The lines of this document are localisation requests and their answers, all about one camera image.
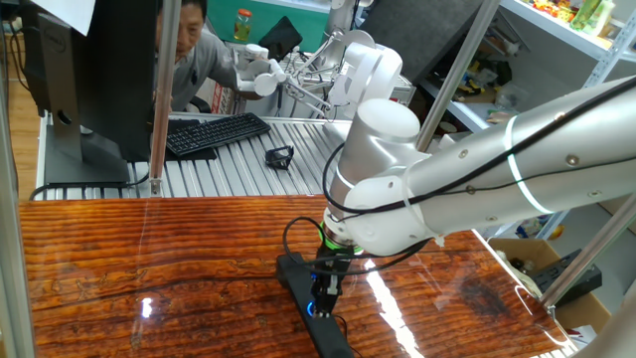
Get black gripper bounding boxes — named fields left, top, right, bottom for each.
left=310, top=250, right=358, bottom=319

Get black power strip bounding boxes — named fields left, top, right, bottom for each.
left=275, top=252, right=355, bottom=358

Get white haptic teleoperation device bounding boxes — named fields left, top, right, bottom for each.
left=233, top=28, right=404, bottom=120

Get black folding phone stand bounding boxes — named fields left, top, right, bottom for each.
left=264, top=144, right=295, bottom=171

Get wood-grain vinyl table mat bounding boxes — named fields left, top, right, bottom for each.
left=18, top=193, right=580, bottom=358

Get white power adapter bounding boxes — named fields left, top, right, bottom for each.
left=436, top=131, right=459, bottom=153

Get black computer keyboard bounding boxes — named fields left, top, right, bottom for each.
left=165, top=111, right=272, bottom=157

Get blue white bottle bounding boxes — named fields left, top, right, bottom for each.
left=515, top=213, right=548, bottom=239

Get black electronic box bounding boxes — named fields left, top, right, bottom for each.
left=529, top=248, right=603, bottom=307

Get red white carton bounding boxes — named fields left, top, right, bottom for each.
left=211, top=79, right=226, bottom=114

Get black office chair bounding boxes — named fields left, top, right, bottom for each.
left=186, top=96, right=213, bottom=114

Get white red paper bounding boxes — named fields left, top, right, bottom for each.
left=565, top=325, right=600, bottom=352

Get person in grey shirt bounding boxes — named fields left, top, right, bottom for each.
left=154, top=0, right=240, bottom=113

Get black tablet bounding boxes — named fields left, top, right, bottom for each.
left=257, top=15, right=304, bottom=62

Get yellow black tools clutter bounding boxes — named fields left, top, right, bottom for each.
left=454, top=27, right=514, bottom=96

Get brown cardboard box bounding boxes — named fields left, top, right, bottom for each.
left=489, top=237, right=613, bottom=358

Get clear plastic bag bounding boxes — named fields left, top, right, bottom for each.
left=494, top=82, right=531, bottom=109

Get white grey cylindrical column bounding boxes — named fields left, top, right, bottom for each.
left=325, top=0, right=374, bottom=46

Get glass jar with orange lid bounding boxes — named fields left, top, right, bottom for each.
left=233, top=8, right=253, bottom=42

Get dark grey foam panel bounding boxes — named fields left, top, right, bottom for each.
left=357, top=0, right=486, bottom=86

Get green partition board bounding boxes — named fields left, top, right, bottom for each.
left=206, top=0, right=332, bottom=54

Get black monitor with grey stand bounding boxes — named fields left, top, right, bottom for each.
left=19, top=0, right=160, bottom=186

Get white metal shelving unit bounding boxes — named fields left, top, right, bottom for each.
left=416, top=0, right=636, bottom=240

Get colourful small toys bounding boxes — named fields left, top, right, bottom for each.
left=532, top=0, right=572, bottom=22

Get white paper sheet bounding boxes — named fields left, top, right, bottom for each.
left=30, top=0, right=98, bottom=37

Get green plastic bottle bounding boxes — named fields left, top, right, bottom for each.
left=570, top=0, right=603, bottom=31

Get pale yellow plastic bottle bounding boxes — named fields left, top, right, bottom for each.
left=583, top=0, right=617, bottom=36

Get thin black speaker cable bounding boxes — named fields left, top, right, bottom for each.
left=332, top=313, right=364, bottom=358

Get green flange ring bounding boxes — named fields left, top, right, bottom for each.
left=318, top=221, right=364, bottom=256

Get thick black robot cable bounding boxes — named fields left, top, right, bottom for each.
left=282, top=74, right=636, bottom=277

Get aluminium frame post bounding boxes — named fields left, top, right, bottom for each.
left=147, top=0, right=183, bottom=198
left=414, top=0, right=502, bottom=153
left=0, top=69, right=36, bottom=358
left=539, top=193, right=636, bottom=312

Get black monitor power cable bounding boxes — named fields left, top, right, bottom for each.
left=28, top=171, right=150, bottom=202

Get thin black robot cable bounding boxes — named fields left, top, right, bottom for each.
left=421, top=156, right=636, bottom=200

